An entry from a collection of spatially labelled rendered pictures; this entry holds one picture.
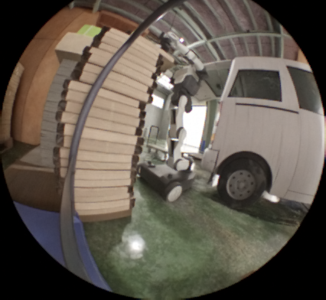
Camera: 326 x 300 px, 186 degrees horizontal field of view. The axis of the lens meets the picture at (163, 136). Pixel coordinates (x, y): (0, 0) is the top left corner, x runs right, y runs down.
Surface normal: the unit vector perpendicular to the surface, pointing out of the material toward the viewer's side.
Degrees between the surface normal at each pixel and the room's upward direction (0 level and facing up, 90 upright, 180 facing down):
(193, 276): 0
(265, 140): 90
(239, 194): 94
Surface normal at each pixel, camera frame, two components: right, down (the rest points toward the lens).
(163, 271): 0.22, -0.98
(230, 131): -0.73, -0.15
